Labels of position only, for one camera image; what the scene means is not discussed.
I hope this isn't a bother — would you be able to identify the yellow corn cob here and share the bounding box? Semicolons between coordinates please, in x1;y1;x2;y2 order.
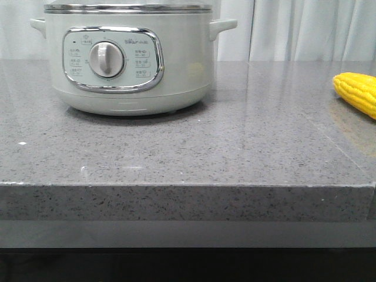
333;72;375;119

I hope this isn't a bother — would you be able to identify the glass pot lid steel rim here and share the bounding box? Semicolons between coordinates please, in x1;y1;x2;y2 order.
43;1;213;14

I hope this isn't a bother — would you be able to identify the pale green electric cooking pot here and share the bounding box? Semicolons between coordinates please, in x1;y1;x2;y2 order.
30;6;237;116

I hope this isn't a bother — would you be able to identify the white pleated curtain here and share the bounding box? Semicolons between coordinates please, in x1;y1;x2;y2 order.
1;1;375;61

